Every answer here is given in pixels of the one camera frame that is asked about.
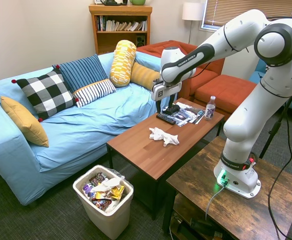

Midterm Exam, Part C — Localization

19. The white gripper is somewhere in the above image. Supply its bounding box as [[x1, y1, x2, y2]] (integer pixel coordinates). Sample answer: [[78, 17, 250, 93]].
[[151, 78, 182, 114]]

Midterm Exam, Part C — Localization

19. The white tissue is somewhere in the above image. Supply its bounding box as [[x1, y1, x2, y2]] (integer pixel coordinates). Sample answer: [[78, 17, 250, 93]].
[[149, 126, 180, 148]]

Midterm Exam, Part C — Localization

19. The crumpled white paper trash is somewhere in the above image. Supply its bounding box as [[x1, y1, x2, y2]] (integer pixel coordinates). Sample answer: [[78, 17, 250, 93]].
[[93, 176, 123, 194]]

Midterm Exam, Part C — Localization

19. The beige plastic trash bin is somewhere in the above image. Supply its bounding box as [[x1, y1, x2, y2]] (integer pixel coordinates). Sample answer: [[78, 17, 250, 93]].
[[72, 164, 134, 240]]

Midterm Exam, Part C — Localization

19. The black game controller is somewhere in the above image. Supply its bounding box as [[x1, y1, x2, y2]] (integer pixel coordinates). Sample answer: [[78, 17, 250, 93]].
[[162, 104, 180, 116]]

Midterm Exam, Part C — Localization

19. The black remote control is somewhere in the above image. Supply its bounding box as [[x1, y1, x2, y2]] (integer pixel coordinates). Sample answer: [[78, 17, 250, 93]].
[[156, 112, 176, 126]]

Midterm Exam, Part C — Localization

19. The stack of magazines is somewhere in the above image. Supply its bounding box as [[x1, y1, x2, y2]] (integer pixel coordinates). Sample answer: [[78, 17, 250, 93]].
[[172, 101, 205, 128]]

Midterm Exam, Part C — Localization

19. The mustard striped pillow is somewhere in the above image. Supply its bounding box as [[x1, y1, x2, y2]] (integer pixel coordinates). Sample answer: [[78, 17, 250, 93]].
[[130, 61, 161, 91]]

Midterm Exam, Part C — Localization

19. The clear bottle purple label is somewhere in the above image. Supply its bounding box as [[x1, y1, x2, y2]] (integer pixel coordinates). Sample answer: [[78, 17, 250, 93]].
[[204, 95, 216, 122]]

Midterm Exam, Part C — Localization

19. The brown wooden coffee table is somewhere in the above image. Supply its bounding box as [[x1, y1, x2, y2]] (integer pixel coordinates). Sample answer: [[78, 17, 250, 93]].
[[106, 97, 225, 221]]

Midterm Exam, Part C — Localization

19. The orange armchair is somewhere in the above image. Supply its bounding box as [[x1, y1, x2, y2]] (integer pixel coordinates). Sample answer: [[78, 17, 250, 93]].
[[136, 39, 226, 100]]

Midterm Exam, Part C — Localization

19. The yellow white patterned bolster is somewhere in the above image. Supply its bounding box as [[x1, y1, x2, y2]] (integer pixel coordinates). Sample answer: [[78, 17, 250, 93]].
[[109, 39, 137, 88]]

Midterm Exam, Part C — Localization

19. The small black speaker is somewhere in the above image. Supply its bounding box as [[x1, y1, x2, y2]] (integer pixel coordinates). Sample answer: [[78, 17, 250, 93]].
[[135, 34, 146, 47]]

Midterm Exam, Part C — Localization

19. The white navy striped pillow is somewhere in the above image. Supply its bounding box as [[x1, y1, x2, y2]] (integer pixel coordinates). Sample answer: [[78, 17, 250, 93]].
[[72, 78, 117, 109]]

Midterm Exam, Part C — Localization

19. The wooden bookshelf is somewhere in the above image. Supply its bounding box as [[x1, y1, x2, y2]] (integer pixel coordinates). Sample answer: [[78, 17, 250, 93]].
[[88, 4, 153, 55]]

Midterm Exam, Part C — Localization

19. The rustic dark wood side table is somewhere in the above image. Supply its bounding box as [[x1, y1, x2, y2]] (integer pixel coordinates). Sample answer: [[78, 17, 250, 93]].
[[162, 136, 292, 240]]

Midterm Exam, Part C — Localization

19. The row of books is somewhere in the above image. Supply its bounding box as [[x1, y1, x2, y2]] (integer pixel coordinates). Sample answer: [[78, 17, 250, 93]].
[[96, 15, 148, 32]]

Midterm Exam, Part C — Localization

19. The blue striped pillow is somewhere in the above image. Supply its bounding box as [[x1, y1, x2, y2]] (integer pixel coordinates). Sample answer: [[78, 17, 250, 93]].
[[52, 54, 109, 94]]

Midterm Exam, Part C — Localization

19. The light blue sofa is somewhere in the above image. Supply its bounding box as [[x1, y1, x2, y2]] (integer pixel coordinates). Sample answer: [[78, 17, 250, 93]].
[[0, 51, 179, 206]]

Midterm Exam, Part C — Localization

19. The white shade floor lamp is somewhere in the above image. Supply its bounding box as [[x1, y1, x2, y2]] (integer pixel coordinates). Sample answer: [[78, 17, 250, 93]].
[[181, 2, 205, 45]]

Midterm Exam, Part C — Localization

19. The brown candy wrapper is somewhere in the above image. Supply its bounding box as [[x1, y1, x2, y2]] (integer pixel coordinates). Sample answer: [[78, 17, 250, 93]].
[[89, 172, 109, 184]]

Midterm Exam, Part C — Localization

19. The yellow snack wrapper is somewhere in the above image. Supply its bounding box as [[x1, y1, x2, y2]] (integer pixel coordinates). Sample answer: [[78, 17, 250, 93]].
[[110, 186, 125, 201]]

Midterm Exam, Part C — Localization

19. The brown window blind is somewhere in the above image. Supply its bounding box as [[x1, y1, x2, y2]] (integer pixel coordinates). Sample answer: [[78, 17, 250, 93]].
[[201, 0, 292, 30]]

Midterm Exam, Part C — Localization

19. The black tripod stand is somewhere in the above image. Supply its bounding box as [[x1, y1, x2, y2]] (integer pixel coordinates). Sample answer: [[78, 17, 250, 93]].
[[258, 88, 292, 160]]

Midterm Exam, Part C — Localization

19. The purple snack wrapper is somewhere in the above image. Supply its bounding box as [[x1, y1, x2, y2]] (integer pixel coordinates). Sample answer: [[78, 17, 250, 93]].
[[82, 183, 94, 199]]

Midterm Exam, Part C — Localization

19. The black white checkered pillow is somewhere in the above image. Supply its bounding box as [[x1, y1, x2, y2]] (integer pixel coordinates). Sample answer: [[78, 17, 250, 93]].
[[11, 69, 79, 123]]

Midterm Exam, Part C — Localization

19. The black power adapter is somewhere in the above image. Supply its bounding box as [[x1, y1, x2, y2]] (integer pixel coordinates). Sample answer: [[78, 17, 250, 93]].
[[189, 217, 215, 237]]

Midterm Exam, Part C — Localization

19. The plain mustard yellow pillow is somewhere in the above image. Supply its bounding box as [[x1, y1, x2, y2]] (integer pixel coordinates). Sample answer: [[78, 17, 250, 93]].
[[0, 95, 50, 148]]

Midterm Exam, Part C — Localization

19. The grey cable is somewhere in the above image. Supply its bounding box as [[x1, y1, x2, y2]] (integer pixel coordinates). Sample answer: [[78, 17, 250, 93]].
[[205, 184, 226, 222]]

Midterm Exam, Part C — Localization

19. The black cable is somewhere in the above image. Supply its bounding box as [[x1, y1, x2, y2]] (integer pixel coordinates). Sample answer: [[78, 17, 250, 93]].
[[267, 14, 292, 240]]

